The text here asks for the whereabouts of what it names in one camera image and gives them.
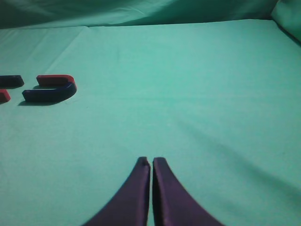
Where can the green cloth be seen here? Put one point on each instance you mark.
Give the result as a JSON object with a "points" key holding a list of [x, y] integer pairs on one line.
{"points": [[214, 86]]}

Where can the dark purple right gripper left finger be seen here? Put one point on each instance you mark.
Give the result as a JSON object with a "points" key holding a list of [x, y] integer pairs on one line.
{"points": [[130, 204]]}

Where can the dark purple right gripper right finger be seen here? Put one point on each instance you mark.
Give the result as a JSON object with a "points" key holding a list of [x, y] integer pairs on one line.
{"points": [[172, 204]]}

